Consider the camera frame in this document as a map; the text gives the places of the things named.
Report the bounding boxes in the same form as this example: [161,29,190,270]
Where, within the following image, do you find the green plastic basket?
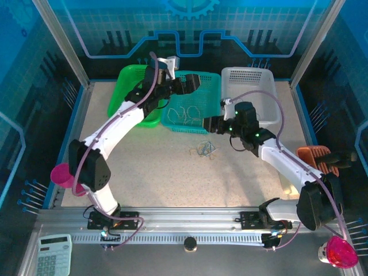
[108,64,162,129]

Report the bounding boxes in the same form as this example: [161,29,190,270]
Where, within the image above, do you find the black round knob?
[183,237,198,252]

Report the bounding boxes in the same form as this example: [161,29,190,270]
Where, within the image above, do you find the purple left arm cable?
[71,51,158,251]

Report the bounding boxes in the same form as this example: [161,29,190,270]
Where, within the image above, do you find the pink plastic cup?
[50,163,87,197]

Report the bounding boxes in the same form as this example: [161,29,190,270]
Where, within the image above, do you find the teal plastic basket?
[160,71,222,136]

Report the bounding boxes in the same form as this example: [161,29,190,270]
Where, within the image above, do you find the pink dome with silver base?
[317,235,359,270]

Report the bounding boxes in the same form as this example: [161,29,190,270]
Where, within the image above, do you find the thin blue cable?
[196,140,216,158]

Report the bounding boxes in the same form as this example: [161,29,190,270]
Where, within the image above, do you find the thin pale yellow cable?
[167,106,186,124]

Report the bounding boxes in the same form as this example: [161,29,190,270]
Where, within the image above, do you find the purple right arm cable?
[229,90,347,250]

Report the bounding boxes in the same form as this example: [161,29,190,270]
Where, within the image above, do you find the black object in holder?
[315,151,359,170]

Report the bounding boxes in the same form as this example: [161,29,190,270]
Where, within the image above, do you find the white plastic basket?
[220,66,281,125]

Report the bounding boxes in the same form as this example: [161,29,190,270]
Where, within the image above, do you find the orange plastic holder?
[296,145,340,181]

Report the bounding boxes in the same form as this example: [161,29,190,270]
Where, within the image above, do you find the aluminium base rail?
[36,206,317,231]

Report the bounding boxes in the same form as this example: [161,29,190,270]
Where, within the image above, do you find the pale green calculator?
[36,233,73,276]

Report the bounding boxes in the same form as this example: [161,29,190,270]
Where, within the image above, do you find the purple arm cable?
[71,51,158,251]
[229,90,347,250]

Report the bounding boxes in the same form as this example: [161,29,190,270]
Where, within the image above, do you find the thin yellow green cable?
[183,105,202,121]

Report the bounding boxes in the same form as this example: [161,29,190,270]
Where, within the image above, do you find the aluminium frame post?
[32,0,96,89]
[289,0,346,89]

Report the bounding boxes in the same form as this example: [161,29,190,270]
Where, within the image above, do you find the slotted grey cable duct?
[71,233,265,246]

